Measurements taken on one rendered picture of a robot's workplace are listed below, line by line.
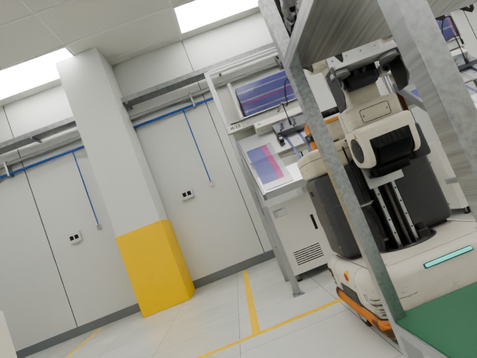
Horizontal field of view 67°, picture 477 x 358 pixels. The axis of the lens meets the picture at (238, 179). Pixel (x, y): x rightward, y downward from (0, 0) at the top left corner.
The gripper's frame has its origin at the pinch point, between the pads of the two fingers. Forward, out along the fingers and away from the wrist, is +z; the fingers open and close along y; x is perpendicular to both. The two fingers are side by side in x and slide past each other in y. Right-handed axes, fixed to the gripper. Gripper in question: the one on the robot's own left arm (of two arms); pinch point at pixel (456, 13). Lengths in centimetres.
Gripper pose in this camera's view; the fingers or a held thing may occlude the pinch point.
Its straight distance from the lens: 139.6
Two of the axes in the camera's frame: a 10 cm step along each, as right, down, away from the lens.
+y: 9.5, -3.0, 0.6
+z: 2.8, 7.9, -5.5
